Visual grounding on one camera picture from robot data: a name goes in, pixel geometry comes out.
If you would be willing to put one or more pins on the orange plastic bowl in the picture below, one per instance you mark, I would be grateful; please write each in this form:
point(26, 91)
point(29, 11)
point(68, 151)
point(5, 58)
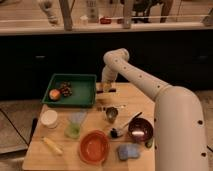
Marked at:
point(94, 147)

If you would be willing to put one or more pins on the green pepper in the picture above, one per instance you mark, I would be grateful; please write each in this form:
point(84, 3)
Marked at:
point(149, 143)

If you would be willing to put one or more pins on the dark grape bunch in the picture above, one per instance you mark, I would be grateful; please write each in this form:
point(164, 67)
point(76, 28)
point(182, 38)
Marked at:
point(65, 89)

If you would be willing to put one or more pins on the blue sponge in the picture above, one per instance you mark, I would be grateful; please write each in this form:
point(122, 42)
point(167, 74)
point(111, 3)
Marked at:
point(128, 151)

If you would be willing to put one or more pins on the green transparent measuring cup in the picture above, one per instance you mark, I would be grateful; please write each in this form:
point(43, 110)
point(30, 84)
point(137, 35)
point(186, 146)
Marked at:
point(74, 126)

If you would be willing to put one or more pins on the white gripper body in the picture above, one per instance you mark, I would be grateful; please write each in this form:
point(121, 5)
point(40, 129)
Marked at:
point(105, 88)

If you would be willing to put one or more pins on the dark red bowl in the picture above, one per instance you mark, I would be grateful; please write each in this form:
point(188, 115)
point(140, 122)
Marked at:
point(140, 130)

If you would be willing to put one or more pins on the green plastic tray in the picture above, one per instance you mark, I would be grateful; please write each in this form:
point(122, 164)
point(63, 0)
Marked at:
point(77, 90)

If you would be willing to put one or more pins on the white cup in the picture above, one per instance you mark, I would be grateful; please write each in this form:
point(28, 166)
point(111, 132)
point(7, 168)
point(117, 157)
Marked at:
point(49, 118)

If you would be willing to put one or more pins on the small metal cup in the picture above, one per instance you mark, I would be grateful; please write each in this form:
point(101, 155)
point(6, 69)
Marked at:
point(111, 114)

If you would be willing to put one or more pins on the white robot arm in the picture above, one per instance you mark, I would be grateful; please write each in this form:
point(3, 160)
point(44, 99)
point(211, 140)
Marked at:
point(179, 126)

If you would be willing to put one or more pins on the red yellow apple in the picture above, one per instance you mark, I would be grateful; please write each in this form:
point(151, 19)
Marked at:
point(54, 94)

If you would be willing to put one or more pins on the white handled brush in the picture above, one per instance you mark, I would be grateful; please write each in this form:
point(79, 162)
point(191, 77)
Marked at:
point(119, 131)

